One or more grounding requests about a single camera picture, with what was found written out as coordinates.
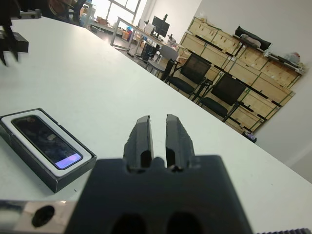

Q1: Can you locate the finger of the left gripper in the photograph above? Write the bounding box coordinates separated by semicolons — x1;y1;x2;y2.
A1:
4;22;20;63
0;44;8;67

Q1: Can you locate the black computer monitor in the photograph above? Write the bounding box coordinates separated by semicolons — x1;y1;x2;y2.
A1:
151;14;171;38

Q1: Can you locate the black box white insert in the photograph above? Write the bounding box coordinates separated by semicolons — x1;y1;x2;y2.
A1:
0;108;98;194

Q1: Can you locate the orange box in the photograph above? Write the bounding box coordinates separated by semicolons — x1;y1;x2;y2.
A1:
121;29;134;41

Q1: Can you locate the grey plastic chair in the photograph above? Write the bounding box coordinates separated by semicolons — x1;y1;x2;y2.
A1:
145;44;179;77

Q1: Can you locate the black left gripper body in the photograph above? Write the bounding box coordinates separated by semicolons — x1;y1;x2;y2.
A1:
0;0;42;26

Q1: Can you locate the bright window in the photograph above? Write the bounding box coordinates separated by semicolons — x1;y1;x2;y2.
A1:
104;0;143;21

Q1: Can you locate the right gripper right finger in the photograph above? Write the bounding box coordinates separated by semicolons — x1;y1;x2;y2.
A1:
165;113;196;172

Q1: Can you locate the long white frame desk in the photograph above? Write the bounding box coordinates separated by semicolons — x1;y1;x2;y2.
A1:
110;16;176;53

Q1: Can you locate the black box lid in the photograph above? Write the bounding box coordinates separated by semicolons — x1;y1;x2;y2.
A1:
0;30;30;54

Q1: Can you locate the aluminium profile bar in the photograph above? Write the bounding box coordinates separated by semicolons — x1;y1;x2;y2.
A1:
264;49;305;73

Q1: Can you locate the wooden plywood crate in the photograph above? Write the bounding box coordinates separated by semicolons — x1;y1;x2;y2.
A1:
228;57;261;81
228;104;268;134
259;59;303;89
188;16;222;41
240;90;281;120
201;43;236;68
211;29;243;55
236;45;269;70
251;72;295;107
179;31;208;56

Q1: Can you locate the black bag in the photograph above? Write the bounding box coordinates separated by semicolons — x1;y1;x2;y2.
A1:
234;25;273;50

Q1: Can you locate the black mesh chair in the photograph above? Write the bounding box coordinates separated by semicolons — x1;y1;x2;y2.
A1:
165;53;213;97
197;74;248;123

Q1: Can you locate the clear plastic bag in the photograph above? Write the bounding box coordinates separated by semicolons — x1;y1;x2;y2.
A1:
284;51;304;64

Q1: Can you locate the black trash bin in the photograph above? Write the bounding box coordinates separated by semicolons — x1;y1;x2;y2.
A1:
243;131;258;144

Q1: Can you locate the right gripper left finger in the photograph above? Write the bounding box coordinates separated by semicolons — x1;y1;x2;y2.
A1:
123;115;155;172

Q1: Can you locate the black office chair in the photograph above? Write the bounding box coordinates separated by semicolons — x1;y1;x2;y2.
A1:
65;0;86;25

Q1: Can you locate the black computer tower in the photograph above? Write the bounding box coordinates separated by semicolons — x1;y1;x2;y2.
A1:
140;43;159;61

